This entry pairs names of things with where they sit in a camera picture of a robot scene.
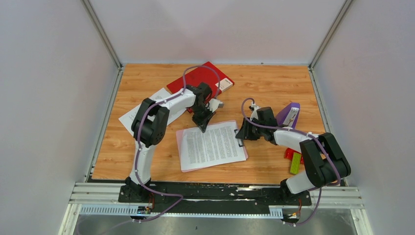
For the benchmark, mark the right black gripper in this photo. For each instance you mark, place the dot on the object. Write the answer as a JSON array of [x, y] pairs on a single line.
[[244, 133]]

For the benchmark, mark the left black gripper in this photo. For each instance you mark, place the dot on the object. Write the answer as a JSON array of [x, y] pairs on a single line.
[[202, 124]]

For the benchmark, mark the printed paper sheet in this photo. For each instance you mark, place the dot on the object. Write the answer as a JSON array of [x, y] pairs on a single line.
[[210, 146], [127, 118]]

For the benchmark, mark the pink clipboard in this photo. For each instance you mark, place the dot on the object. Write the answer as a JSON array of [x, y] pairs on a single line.
[[241, 147]]

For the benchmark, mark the red folder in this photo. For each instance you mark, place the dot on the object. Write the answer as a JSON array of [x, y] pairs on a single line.
[[213, 79]]

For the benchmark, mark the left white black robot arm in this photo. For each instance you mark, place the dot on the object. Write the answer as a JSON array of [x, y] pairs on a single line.
[[149, 128]]

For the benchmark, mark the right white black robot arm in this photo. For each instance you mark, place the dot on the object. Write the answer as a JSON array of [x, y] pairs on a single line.
[[323, 159]]

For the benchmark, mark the purple stapler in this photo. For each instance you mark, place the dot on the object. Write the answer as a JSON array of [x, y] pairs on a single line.
[[288, 116]]

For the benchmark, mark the red toy block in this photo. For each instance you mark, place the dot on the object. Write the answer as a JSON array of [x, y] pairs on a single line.
[[290, 153]]

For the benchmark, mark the green toy block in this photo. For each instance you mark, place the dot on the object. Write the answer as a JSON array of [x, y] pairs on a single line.
[[295, 163]]

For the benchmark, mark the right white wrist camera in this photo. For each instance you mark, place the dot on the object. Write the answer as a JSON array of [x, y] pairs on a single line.
[[254, 115]]

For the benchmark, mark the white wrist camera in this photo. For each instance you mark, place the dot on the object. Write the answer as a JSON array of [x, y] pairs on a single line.
[[214, 104], [254, 115]]

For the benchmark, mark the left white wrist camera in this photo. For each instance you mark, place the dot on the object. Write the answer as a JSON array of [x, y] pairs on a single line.
[[214, 104]]

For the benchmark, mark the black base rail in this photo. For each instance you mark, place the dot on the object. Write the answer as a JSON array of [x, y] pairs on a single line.
[[208, 200]]

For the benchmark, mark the left aluminium corner post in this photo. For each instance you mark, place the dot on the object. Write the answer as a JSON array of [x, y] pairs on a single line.
[[101, 32]]

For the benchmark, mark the aluminium corner post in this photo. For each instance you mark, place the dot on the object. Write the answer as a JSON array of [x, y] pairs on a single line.
[[330, 33], [101, 32]]

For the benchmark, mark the right aluminium corner post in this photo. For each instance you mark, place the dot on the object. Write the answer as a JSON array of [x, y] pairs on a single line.
[[330, 33]]

